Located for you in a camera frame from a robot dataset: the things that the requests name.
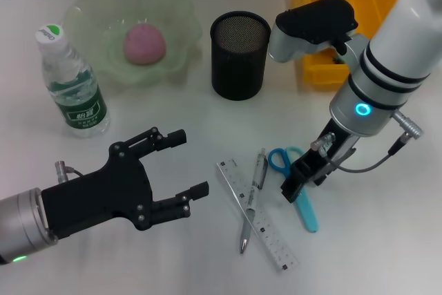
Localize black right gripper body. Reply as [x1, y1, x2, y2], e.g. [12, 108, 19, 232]
[293, 120, 360, 186]

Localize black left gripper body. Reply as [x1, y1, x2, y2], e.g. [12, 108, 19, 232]
[41, 142, 155, 240]

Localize blue handled scissors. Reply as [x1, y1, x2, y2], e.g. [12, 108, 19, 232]
[268, 146, 320, 233]

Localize clear green-label water bottle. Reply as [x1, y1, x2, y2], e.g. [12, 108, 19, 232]
[34, 23, 112, 139]

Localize pink peach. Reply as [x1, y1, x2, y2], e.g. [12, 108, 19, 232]
[123, 22, 167, 66]

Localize grey retractable pen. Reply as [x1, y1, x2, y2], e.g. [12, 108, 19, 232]
[239, 148, 269, 254]

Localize transparent plastic ruler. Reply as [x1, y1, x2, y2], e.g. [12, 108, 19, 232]
[216, 158, 300, 273]

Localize black mesh pen holder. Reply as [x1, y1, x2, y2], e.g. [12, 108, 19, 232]
[210, 11, 272, 102]

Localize green glass fruit plate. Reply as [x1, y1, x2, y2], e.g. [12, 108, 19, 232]
[64, 0, 204, 89]

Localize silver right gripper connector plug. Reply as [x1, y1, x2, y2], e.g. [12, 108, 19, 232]
[310, 131, 336, 153]

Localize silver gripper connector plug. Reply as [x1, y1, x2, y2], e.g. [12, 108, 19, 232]
[55, 160, 86, 184]
[310, 131, 336, 153]

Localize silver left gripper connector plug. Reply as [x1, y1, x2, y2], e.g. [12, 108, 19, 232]
[55, 160, 86, 184]

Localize grey right gripper cable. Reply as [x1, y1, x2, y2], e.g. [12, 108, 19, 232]
[326, 110, 424, 173]

